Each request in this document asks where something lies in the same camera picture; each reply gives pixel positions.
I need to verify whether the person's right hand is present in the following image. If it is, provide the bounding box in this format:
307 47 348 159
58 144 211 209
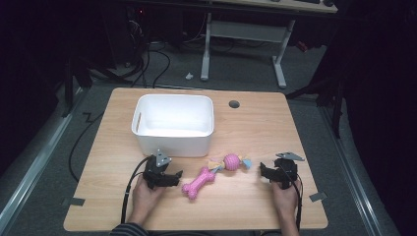
270 181 301 228

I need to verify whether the dark computer tower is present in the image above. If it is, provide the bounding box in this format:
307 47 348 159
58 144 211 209
100 5 149 68

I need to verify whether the grey metal floor rail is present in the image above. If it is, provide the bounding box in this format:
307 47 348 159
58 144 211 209
0 88 87 228
318 105 386 236

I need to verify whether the white plastic storage bin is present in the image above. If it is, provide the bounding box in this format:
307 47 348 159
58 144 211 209
131 93 215 158

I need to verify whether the black metal stand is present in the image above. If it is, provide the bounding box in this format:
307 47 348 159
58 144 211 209
61 57 94 118
284 77 346 139

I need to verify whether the pink ball rope toy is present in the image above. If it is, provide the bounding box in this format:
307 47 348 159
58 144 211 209
207 152 253 174

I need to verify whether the white-legged wooden desk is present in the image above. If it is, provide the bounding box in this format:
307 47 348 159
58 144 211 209
200 0 339 89

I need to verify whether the thin black floor cable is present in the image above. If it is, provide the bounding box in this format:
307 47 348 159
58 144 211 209
67 111 105 183

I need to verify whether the person's left hand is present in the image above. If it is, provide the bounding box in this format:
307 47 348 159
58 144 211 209
129 176 166 226

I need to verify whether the bundle of black cables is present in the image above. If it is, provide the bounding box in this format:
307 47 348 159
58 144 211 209
127 40 172 89

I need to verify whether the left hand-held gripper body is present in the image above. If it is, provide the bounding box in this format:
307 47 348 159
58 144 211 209
142 148 172 191

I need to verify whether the left hand-held gripper cable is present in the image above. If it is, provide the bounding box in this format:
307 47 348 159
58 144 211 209
120 155 152 225

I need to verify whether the hand-held gripper cable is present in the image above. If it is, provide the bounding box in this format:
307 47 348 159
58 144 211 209
282 166 305 232
120 155 152 225

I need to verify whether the right hand-held gripper cable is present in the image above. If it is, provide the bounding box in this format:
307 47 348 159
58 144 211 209
282 166 305 232

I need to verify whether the pink rubber bone toy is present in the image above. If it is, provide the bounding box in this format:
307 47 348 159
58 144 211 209
181 166 217 201

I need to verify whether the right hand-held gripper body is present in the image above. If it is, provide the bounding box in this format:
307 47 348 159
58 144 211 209
274 151 306 191

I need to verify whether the grey tape piece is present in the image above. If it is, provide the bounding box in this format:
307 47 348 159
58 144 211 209
308 191 328 203
67 197 87 207

